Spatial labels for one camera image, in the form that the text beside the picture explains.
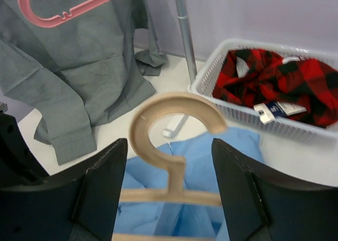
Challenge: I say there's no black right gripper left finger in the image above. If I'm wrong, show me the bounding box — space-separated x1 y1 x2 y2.
1 138 128 240

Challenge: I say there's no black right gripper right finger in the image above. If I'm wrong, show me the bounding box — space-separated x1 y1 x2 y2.
212 138 337 240

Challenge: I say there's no light blue shirt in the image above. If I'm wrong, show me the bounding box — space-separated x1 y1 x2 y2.
114 127 263 240

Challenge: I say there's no white plastic basket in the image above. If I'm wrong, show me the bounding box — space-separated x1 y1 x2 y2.
191 39 337 143

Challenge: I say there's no wooden hanger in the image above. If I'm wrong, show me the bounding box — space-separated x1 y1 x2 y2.
112 91 229 241

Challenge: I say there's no white metal clothes rack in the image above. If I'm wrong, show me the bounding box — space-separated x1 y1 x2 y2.
163 0 197 139

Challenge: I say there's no red black plaid shirt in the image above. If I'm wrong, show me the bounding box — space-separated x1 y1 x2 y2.
212 49 337 128

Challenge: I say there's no pink plastic hanger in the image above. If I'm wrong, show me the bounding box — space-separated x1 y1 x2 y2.
17 0 111 28

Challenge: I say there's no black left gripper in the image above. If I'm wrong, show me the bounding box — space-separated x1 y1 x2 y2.
1 103 49 188

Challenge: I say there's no grey shirt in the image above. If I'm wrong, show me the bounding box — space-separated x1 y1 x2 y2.
1 0 167 164

